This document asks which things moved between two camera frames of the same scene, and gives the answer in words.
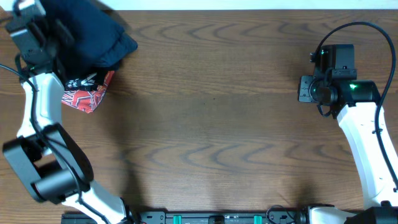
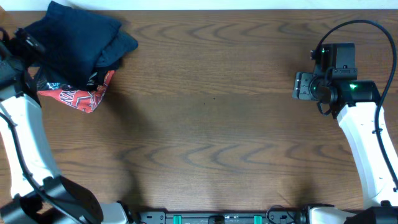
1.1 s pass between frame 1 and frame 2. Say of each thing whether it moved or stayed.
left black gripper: moved
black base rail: stayed
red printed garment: stayed
